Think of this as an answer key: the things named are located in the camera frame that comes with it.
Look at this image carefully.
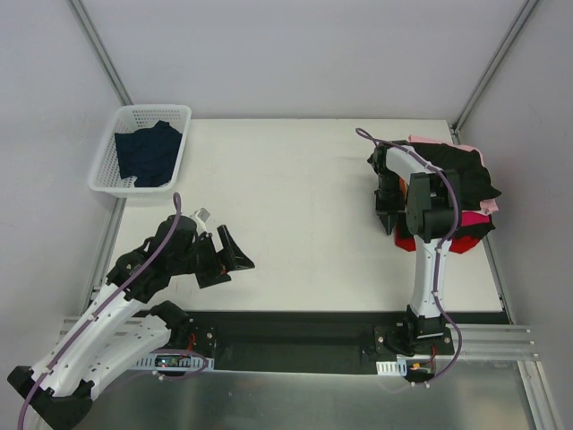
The red t shirt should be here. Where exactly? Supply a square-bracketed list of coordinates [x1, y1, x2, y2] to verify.
[394, 232, 481, 254]

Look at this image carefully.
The magenta t shirt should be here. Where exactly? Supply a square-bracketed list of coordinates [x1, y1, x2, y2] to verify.
[461, 211, 490, 227]

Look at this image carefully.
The pink t shirt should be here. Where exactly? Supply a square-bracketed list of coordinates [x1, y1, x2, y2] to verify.
[409, 133, 500, 215]

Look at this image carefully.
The white plastic laundry basket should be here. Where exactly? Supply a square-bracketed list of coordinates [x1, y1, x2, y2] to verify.
[89, 104, 192, 198]

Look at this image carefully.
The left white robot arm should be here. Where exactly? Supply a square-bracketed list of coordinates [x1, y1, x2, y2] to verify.
[7, 210, 255, 429]

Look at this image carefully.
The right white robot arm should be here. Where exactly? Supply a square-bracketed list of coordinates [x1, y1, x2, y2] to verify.
[368, 140, 462, 357]

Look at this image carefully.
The navy blue t shirt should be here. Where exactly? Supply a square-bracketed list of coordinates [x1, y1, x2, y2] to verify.
[114, 121, 183, 188]

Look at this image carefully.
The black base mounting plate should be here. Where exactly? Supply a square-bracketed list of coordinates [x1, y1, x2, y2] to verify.
[136, 310, 456, 373]

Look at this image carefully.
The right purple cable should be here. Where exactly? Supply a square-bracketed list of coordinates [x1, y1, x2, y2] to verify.
[355, 127, 463, 390]

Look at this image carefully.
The purple cable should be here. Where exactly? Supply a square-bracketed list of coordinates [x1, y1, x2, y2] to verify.
[15, 192, 211, 430]
[355, 127, 463, 390]

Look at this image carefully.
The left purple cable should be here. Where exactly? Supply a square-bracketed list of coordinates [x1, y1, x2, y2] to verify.
[15, 192, 211, 430]

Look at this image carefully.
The left white cable duct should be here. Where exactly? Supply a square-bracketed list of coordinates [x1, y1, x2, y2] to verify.
[129, 353, 214, 372]

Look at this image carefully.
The white cable duct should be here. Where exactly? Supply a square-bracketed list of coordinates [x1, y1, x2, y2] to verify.
[129, 353, 214, 372]
[376, 360, 407, 377]

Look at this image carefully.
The right white cable duct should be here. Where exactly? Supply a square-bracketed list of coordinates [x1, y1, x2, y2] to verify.
[376, 360, 407, 377]

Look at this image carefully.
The aluminium frame rail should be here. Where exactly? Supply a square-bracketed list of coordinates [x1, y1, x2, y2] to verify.
[73, 313, 535, 360]

